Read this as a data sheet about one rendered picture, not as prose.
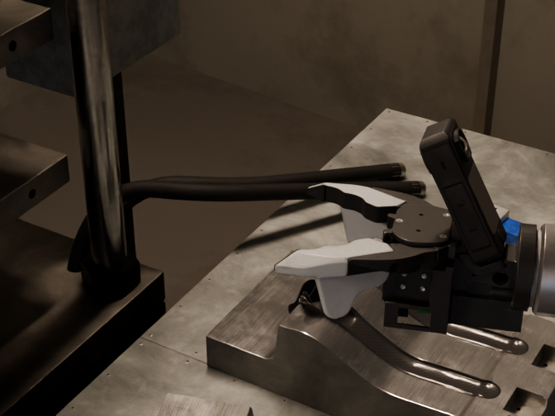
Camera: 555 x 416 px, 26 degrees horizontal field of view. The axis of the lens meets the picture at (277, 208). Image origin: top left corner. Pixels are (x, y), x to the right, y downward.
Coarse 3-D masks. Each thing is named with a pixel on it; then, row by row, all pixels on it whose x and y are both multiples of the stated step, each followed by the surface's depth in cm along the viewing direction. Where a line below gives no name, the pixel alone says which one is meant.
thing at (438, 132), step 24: (432, 144) 92; (456, 144) 93; (432, 168) 93; (456, 168) 93; (456, 192) 93; (480, 192) 95; (456, 216) 94; (480, 216) 94; (480, 240) 94; (504, 240) 97
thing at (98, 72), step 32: (64, 0) 175; (96, 0) 174; (96, 32) 177; (96, 64) 179; (96, 96) 182; (96, 128) 185; (96, 160) 188; (96, 192) 191; (96, 224) 195; (96, 256) 199; (128, 256) 203; (96, 288) 200; (128, 288) 202
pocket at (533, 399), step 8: (520, 392) 167; (528, 392) 166; (512, 400) 167; (520, 400) 167; (528, 400) 167; (536, 400) 166; (544, 400) 165; (504, 408) 163; (512, 408) 167; (520, 408) 167; (528, 408) 167; (536, 408) 167; (544, 408) 165
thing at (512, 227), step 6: (498, 210) 210; (504, 210) 210; (504, 216) 209; (504, 222) 210; (510, 222) 210; (516, 222) 210; (510, 228) 208; (516, 228) 208; (510, 234) 207; (516, 234) 206; (510, 240) 208; (516, 240) 207
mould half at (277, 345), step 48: (288, 288) 191; (240, 336) 181; (288, 336) 171; (336, 336) 170; (432, 336) 177; (528, 336) 176; (288, 384) 176; (336, 384) 171; (384, 384) 168; (432, 384) 168; (528, 384) 167
